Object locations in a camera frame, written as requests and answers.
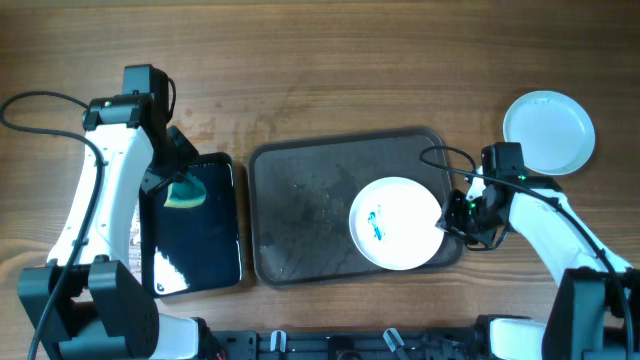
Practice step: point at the dark brown serving tray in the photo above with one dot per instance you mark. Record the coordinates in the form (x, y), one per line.
(301, 192)

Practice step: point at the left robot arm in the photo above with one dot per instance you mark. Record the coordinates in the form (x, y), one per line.
(84, 303)

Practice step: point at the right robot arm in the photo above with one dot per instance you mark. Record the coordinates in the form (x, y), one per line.
(595, 314)

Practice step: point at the green yellow sponge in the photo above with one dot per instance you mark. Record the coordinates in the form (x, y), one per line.
(188, 193)

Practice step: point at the white plate back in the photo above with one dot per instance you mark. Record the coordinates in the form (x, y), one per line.
(555, 132)

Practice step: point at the white plate front stained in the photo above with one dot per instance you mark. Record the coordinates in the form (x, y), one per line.
(392, 223)

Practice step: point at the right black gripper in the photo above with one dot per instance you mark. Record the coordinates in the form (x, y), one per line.
(452, 223)

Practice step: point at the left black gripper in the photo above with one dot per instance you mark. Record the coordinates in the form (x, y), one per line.
(187, 152)

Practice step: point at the black water tray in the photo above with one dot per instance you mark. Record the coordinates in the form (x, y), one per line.
(193, 249)

